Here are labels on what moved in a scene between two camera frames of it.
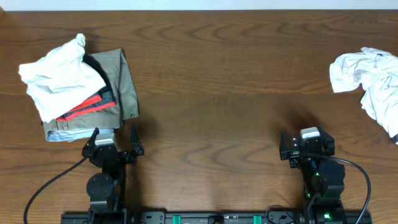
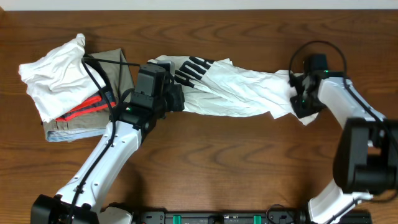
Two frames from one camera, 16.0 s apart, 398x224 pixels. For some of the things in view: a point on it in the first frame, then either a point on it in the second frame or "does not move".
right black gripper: (286, 152) to (300, 111)
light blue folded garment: (68, 135) does not move
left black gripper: (136, 152) to (176, 93)
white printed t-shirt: (377, 70) to (219, 88)
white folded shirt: (61, 80) does not move
